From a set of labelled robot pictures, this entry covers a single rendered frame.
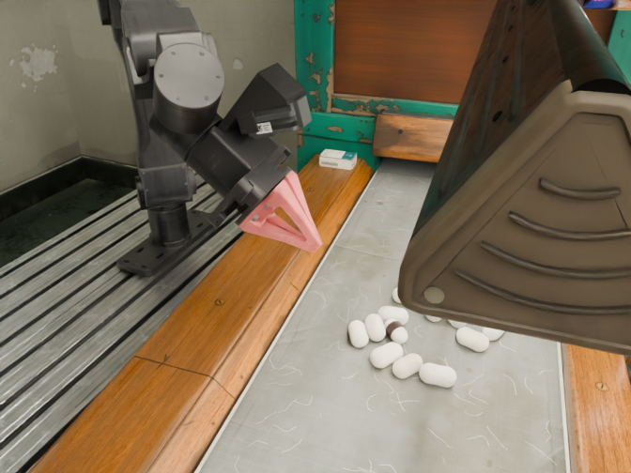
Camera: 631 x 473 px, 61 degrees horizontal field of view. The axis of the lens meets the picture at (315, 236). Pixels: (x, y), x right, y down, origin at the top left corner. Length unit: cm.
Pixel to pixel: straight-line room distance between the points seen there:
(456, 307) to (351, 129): 85
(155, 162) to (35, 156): 199
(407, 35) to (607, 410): 64
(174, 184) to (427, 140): 42
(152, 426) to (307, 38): 69
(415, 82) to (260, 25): 123
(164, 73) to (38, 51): 233
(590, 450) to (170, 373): 38
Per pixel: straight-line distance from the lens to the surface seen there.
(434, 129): 92
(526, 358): 62
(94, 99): 277
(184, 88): 46
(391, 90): 97
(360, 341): 58
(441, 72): 95
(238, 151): 50
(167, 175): 83
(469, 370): 59
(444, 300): 16
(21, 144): 274
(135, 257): 90
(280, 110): 48
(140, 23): 57
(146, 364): 56
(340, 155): 95
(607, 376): 60
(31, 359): 77
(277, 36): 209
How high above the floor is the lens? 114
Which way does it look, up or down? 31 degrees down
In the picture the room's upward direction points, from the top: straight up
